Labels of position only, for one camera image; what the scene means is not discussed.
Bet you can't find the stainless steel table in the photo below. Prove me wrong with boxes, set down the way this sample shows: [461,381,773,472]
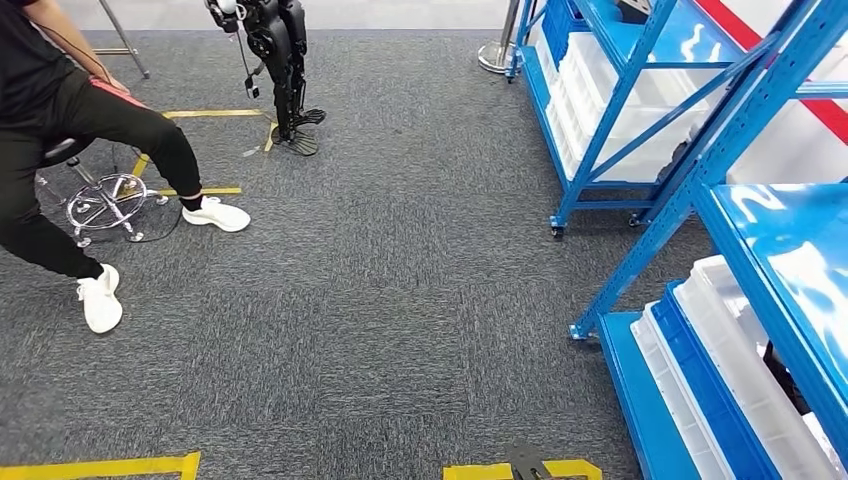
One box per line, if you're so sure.
[92,0,151,81]

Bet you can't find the chrome stool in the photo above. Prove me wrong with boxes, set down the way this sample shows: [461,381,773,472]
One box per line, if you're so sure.
[33,135,170,250]

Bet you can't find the red barrier belt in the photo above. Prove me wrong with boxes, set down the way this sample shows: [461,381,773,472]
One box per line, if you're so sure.
[695,0,848,146]

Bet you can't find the black robot foot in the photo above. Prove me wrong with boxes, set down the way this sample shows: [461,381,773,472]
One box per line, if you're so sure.
[506,443,552,480]

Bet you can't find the blue metal shelf rack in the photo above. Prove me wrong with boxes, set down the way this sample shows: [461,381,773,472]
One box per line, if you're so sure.
[568,0,848,480]
[506,0,823,241]

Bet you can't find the black part in bin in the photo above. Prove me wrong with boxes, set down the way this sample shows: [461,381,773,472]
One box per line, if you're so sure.
[761,341,813,415]

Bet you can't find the yellow floor tape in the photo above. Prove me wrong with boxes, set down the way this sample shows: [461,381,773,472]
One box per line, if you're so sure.
[129,109,280,198]
[0,452,202,480]
[442,458,604,480]

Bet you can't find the person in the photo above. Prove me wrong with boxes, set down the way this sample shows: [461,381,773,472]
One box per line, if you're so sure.
[0,0,252,336]

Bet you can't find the translucent white storage bin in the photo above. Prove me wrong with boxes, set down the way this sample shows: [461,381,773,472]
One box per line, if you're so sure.
[535,31,730,185]

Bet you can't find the black humanoid robot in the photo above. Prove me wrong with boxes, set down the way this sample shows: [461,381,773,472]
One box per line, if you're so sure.
[203,0,327,158]

